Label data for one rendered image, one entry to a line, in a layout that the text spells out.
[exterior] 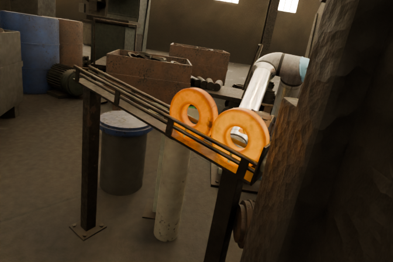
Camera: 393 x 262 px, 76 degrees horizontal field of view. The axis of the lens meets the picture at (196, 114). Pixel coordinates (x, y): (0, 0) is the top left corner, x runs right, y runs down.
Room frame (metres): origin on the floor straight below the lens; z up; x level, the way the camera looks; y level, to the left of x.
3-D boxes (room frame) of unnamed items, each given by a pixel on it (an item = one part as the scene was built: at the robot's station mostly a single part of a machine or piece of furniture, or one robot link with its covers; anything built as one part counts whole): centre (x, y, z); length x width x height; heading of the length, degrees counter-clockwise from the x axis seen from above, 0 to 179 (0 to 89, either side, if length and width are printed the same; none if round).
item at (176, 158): (1.02, 0.06, 0.26); 0.12 x 0.12 x 0.52
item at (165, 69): (3.11, 0.64, 0.33); 0.93 x 0.73 x 0.66; 99
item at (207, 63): (4.78, 0.14, 0.38); 1.03 x 0.83 x 0.75; 95
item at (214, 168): (1.68, -0.37, 0.04); 0.40 x 0.40 x 0.08; 0
